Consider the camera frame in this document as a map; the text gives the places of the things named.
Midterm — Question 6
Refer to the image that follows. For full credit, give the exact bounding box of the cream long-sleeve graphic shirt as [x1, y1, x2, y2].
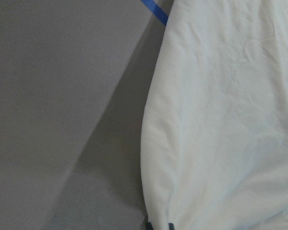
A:
[141, 0, 288, 230]

